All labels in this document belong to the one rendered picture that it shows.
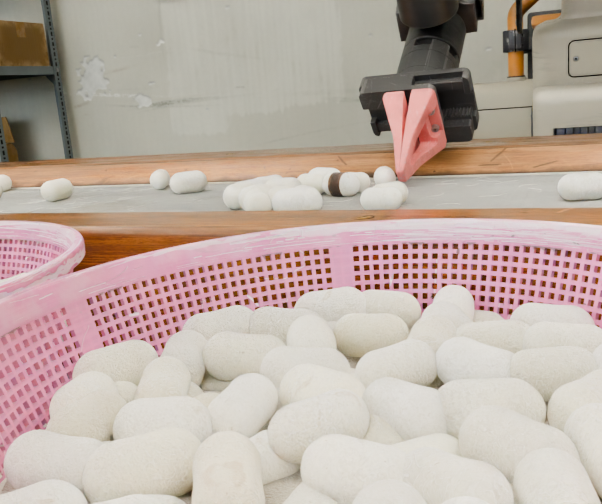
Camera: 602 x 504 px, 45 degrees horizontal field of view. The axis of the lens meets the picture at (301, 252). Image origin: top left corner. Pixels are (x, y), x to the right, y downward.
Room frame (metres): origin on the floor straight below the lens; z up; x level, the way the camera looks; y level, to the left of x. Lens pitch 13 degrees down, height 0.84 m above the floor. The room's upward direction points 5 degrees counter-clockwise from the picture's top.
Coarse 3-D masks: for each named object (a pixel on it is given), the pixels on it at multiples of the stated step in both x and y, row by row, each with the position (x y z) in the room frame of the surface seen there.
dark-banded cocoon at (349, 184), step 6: (330, 174) 0.63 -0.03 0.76; (348, 174) 0.62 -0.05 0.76; (324, 180) 0.63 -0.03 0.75; (342, 180) 0.62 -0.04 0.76; (348, 180) 0.61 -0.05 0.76; (354, 180) 0.62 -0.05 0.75; (324, 186) 0.63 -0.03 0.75; (342, 186) 0.62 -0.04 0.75; (348, 186) 0.61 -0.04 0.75; (354, 186) 0.61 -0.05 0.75; (342, 192) 0.62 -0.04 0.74; (348, 192) 0.62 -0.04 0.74; (354, 192) 0.62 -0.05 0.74
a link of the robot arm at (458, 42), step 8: (456, 16) 0.75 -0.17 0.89; (448, 24) 0.73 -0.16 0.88; (456, 24) 0.74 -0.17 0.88; (464, 24) 0.76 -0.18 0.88; (408, 32) 0.76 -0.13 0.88; (416, 32) 0.73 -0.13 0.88; (424, 32) 0.73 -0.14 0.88; (432, 32) 0.72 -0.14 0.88; (440, 32) 0.72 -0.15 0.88; (448, 32) 0.73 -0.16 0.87; (456, 32) 0.73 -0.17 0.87; (464, 32) 0.75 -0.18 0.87; (408, 40) 0.74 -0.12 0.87; (416, 40) 0.73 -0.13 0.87; (424, 40) 0.72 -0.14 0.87; (440, 40) 0.72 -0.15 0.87; (448, 40) 0.72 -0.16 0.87; (456, 40) 0.73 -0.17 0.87; (456, 48) 0.72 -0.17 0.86
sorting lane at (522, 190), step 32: (32, 192) 0.87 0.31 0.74; (96, 192) 0.81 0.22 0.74; (128, 192) 0.79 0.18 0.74; (160, 192) 0.76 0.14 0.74; (192, 192) 0.74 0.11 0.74; (416, 192) 0.61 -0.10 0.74; (448, 192) 0.60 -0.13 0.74; (480, 192) 0.58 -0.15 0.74; (512, 192) 0.57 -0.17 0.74; (544, 192) 0.56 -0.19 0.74
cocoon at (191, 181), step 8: (176, 176) 0.73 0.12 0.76; (184, 176) 0.73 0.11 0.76; (192, 176) 0.73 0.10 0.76; (200, 176) 0.73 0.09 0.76; (176, 184) 0.72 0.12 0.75; (184, 184) 0.73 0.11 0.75; (192, 184) 0.73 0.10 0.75; (200, 184) 0.73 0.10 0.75; (176, 192) 0.73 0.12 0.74; (184, 192) 0.73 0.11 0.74
